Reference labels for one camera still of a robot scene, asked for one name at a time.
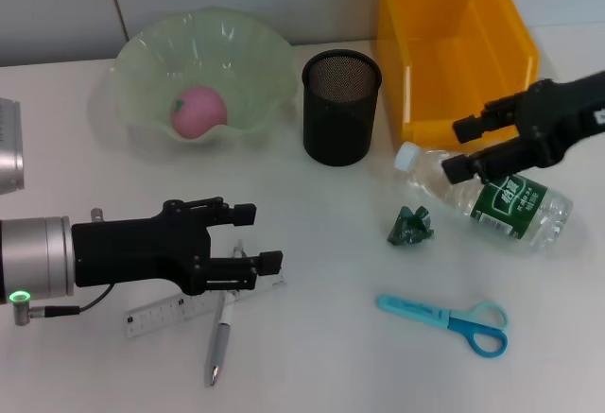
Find clear green-label water bottle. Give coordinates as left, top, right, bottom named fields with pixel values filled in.
left=393, top=141, right=574, bottom=254

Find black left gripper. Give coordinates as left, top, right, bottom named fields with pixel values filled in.
left=71, top=197, right=285, bottom=297

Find black mesh pen holder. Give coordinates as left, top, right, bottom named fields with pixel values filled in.
left=302, top=48, right=383, bottom=167

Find yellow plastic bin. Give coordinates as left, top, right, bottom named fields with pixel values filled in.
left=375, top=0, right=541, bottom=149

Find silver white ballpoint pen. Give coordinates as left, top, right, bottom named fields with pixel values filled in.
left=204, top=238, right=249, bottom=388

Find blue capped scissors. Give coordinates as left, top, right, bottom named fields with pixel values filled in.
left=376, top=293, right=510, bottom=359

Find clear plastic ruler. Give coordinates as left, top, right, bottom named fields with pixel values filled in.
left=123, top=275, right=288, bottom=341

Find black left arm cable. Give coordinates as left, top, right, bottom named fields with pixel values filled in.
left=30, top=283, right=114, bottom=318

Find pink toy peach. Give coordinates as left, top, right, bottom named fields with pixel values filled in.
left=169, top=85, right=229, bottom=140

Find green plastic wrapper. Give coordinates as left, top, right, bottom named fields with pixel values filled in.
left=386, top=204, right=435, bottom=248

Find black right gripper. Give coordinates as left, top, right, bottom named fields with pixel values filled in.
left=441, top=70, right=605, bottom=186

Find pale green glass fruit bowl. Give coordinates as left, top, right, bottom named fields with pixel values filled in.
left=109, top=6, right=295, bottom=148

